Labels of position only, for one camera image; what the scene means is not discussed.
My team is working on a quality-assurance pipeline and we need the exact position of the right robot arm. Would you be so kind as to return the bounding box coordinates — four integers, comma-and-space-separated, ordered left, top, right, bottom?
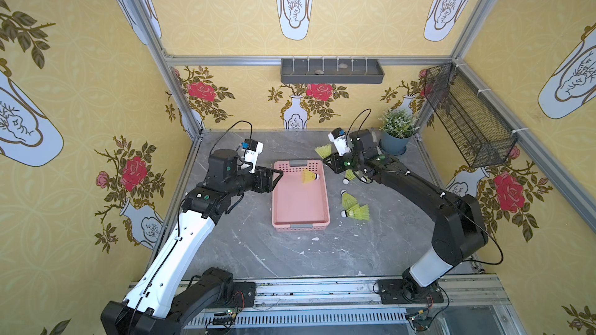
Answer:
321, 128, 488, 303

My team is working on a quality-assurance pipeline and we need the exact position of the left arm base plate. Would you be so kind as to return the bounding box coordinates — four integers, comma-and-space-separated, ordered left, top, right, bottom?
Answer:
206, 282, 256, 309

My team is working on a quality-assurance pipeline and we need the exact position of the small circuit board right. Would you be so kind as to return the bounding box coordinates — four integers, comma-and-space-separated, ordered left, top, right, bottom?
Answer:
406, 310, 433, 333

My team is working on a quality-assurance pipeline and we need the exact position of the black wire mesh basket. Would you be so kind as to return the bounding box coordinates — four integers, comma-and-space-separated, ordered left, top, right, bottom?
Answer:
422, 64, 518, 168

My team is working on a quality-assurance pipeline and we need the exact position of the pink perforated storage basket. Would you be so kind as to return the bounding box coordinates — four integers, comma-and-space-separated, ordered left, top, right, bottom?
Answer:
272, 159, 330, 232

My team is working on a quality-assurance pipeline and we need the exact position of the green plant in blue pot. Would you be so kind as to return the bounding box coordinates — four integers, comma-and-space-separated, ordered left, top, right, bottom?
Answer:
380, 109, 416, 156

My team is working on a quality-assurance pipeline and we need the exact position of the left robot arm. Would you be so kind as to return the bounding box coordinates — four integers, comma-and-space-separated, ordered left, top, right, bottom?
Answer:
100, 149, 283, 334

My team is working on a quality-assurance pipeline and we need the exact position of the small circuit board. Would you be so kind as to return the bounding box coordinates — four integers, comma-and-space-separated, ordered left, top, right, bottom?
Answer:
406, 310, 433, 333
210, 310, 237, 328

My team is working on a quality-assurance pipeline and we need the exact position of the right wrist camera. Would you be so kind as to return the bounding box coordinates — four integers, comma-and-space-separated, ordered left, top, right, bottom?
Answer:
327, 127, 350, 156

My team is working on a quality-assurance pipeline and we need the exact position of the small circuit board left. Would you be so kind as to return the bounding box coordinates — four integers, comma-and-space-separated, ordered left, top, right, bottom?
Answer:
210, 310, 237, 328

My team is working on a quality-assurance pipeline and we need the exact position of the grey wall shelf tray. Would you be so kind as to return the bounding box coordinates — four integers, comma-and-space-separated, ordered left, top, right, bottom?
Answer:
280, 57, 385, 85

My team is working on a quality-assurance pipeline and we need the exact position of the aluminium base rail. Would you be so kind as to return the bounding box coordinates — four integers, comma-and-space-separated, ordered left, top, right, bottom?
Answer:
177, 275, 525, 334

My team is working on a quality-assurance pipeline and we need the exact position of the yellow shuttlecock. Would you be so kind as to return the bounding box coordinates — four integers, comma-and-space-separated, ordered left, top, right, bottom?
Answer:
341, 190, 359, 210
341, 204, 370, 221
302, 168, 320, 184
342, 169, 357, 185
315, 144, 332, 159

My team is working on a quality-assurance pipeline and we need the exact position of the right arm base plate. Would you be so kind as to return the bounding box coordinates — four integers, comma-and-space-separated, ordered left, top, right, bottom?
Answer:
376, 279, 445, 306

